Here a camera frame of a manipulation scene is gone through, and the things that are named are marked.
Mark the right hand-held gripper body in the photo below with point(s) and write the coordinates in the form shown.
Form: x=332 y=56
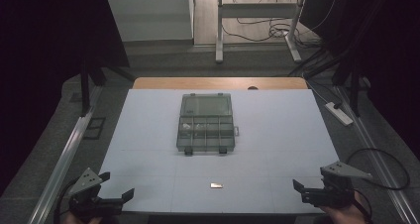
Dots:
x=343 y=171

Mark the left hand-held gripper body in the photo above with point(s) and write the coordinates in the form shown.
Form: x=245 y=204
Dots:
x=86 y=181

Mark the person's right hand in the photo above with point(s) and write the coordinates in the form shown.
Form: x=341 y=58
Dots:
x=345 y=214

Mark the person's left hand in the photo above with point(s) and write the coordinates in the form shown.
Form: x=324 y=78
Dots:
x=79 y=220

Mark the white table mat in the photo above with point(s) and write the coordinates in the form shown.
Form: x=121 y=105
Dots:
x=264 y=151

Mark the white power strip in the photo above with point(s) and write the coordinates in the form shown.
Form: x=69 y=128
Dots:
x=340 y=115

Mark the black plug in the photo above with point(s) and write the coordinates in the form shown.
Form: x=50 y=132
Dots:
x=337 y=105

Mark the black metal stand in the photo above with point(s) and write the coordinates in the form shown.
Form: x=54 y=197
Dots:
x=355 y=91
x=85 y=88

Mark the small flat metal piece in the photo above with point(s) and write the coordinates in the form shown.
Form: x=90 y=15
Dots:
x=216 y=185

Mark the small clear parts bag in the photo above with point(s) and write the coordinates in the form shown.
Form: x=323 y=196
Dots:
x=186 y=126
x=199 y=126

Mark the clear plastic compartment box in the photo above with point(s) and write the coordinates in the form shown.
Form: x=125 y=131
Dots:
x=206 y=123

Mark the dark curtain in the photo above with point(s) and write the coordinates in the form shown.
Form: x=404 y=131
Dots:
x=389 y=52
x=39 y=68

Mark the white cabinet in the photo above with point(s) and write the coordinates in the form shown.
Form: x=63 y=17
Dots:
x=150 y=17

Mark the aluminium rail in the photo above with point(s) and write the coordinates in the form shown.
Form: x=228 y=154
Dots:
x=66 y=154
x=379 y=158

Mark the white desk frame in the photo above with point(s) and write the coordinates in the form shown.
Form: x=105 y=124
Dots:
x=219 y=35

